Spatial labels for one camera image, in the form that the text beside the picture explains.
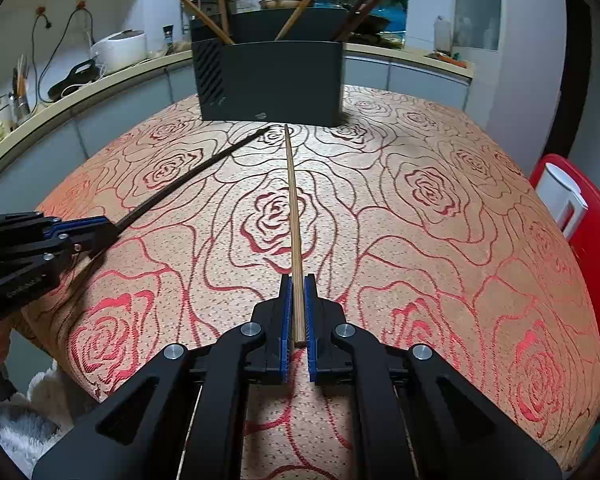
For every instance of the black chopstick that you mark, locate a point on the black chopstick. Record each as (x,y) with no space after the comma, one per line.
(190,177)

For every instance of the grey base cabinets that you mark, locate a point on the grey base cabinets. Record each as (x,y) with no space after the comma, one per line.
(130,105)

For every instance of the person's left forearm white sleeve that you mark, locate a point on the person's left forearm white sleeve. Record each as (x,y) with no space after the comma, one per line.
(35,410)

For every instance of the white plastic dispenser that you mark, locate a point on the white plastic dispenser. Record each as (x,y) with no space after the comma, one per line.
(560,200)

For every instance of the blue scenic backsplash panel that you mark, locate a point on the blue scenic backsplash panel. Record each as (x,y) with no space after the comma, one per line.
(397,15)

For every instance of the frosted glass window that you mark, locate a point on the frosted glass window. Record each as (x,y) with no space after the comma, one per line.
(477,5)

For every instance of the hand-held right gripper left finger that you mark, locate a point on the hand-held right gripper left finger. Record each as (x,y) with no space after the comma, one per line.
(286,330)

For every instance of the white plastic jug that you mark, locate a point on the white plastic jug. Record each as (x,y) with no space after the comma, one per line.
(443,35)

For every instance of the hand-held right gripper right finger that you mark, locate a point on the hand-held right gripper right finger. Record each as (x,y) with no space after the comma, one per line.
(310,330)

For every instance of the orange cloth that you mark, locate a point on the orange cloth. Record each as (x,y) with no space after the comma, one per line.
(452,59)

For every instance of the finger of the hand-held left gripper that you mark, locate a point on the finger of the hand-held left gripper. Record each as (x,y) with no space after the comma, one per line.
(80,227)
(82,250)

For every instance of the black electric griddle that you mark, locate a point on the black electric griddle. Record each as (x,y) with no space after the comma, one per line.
(75,80)

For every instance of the black pepper grinder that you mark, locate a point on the black pepper grinder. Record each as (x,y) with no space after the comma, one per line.
(169,40)

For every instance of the dark green utensil holder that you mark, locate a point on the dark green utensil holder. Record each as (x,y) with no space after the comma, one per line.
(270,80)

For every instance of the metal cutlery holder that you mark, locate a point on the metal cutlery holder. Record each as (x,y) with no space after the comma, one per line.
(21,100)

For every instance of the white rice cooker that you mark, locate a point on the white rice cooker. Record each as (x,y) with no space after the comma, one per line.
(122,50)

